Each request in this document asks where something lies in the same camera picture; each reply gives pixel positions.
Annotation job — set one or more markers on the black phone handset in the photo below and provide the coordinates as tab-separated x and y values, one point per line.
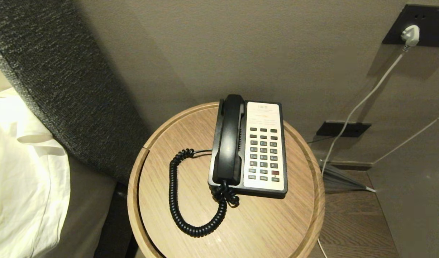
229	143

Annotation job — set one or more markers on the black and white phone base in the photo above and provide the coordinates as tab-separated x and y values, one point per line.
264	154

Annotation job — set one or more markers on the round wooden side table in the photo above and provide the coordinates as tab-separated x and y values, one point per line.
255	222

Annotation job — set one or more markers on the beige bed mattress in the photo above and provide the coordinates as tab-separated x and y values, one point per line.
83	211

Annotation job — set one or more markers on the dark grey fabric headboard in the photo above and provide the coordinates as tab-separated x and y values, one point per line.
58	79

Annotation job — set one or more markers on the white pillow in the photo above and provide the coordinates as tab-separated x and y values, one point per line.
22	179

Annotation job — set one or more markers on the white power plug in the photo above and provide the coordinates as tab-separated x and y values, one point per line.
410	35

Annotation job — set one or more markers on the small black wall socket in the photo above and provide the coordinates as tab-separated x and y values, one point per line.
343	129

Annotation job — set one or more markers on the black wall socket panel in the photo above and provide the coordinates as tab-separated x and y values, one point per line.
425	21

